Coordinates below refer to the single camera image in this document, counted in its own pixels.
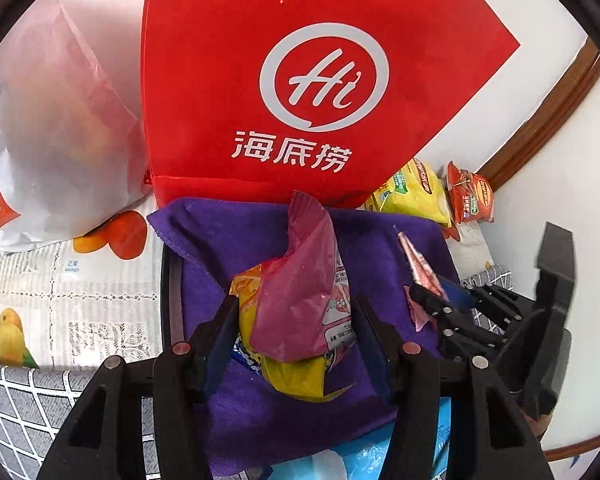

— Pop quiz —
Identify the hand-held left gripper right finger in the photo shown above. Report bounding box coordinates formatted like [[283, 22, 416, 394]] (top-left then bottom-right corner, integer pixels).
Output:
[[352, 294, 556, 480]]

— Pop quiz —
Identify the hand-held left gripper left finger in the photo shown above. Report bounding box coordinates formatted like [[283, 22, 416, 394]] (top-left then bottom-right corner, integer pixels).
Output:
[[36, 294, 241, 480]]

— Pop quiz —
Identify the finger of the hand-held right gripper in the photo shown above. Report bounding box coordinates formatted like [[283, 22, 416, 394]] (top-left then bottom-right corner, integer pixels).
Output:
[[442, 279, 523, 333], [411, 285, 506, 361]]

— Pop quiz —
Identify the long pink striped packet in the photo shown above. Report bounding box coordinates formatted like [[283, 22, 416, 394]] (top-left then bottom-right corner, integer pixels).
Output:
[[396, 230, 448, 332]]

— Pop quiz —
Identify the yellow snack packet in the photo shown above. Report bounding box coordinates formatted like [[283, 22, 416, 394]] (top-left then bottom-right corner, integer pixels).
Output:
[[229, 266, 357, 403]]

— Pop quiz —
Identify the pink snack packet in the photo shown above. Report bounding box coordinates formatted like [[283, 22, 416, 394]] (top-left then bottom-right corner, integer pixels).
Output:
[[252, 190, 358, 363]]

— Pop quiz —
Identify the purple cloth lined basket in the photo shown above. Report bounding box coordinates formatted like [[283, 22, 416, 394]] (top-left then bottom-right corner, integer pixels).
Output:
[[146, 196, 473, 478]]

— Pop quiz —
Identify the blue tissue box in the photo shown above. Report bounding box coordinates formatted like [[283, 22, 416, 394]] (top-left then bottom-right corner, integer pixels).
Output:
[[270, 397, 453, 480]]

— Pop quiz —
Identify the red potato chips bag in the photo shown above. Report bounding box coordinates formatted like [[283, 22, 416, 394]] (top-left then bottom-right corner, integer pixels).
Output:
[[446, 161, 496, 225]]

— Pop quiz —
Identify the yellow potato chips bag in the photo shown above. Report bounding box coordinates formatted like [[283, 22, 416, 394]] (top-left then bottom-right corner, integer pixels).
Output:
[[365, 158, 453, 226]]

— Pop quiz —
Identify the fruit printed sheet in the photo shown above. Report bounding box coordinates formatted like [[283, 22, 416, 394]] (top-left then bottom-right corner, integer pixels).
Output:
[[0, 210, 496, 368]]

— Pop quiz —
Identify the grey checked blanket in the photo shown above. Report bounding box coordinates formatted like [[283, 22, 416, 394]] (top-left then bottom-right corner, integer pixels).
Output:
[[0, 265, 518, 480]]

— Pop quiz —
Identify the red paper shopping bag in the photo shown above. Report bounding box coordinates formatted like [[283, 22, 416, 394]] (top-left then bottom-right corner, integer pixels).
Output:
[[141, 0, 522, 211]]

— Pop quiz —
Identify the white plastic shopping bag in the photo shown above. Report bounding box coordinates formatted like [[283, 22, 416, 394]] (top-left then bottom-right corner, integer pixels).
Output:
[[0, 0, 153, 251]]

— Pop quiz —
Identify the brown wooden door frame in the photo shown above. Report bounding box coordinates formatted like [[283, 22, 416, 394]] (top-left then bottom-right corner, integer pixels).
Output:
[[480, 35, 600, 188]]

